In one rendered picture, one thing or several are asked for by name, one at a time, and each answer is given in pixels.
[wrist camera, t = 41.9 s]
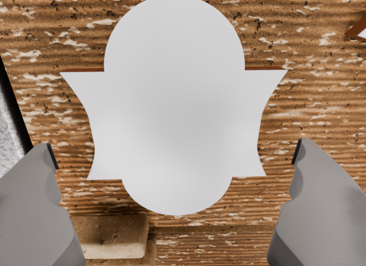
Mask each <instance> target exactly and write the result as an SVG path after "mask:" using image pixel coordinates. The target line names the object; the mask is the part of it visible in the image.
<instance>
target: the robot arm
mask: <svg viewBox="0 0 366 266"><path fill-rule="evenodd" d="M291 164H292V165H293V166H294V168H295V172H294V175H293V178H292V181H291V184H290V187H289V194H290V196H291V200H290V201H287V202H285V203H284V204H283V205H282V208H281V210H280V213H279V217H278V220H277V223H276V226H275V229H274V232H273V235H272V239H271V242H270V246H269V249H268V251H267V261H268V264H269V266H366V195H365V193H364V192H363V190H362V189H361V188H360V187H359V185H358V184H357V183H356V182H355V181H354V180H353V178H352V177H351V176H350V175H349V174H348V173H347V172H346V171H345V170H344V169H343V168H342V167H341V166H340V165H339V164H338V163H336V162H335V161H334V160H333V159H332V158H331V157H330V156H329V155H328V154H327V153H326V152H324V151H323V150H322V149H321V148H320V147H319V146H318V145H317V144H316V143H315V142H314V141H312V140H311V139H309V138H300V137H299V139H298V143H297V146H296V149H295V152H294V156H293V159H292V162H291ZM58 169H59V167H58V164H57V161H56V158H55V155H54V152H53V150H52V147H51V144H50V142H47V143H39V144H37V145H36V146H35V147H33V148H32V149H31V150H30V151H29V152H28V153H27V154H26V155H25V156H24V157H23V158H22V159H21V160H19V161H18V162H17V163H16V164H15V165H14V166H13V167H12V168H11V169H10V170H9V171H8V172H7V173H6V174H4V175H3V176H2V177H1V178H0V266H85V265H86V259H85V257H84V254H83V251H82V248H81V244H80V241H79V239H78V236H77V234H76V231H75V229H74V226H73V224H72V221H71V219H70V216H69V213H68V211H67V210H66V209H65V208H63V207H60V206H59V203H60V201H61V199H62V194H61V191H60V189H59V186H58V184H57V181H56V179H55V176H54V175H55V173H56V170H58Z"/></svg>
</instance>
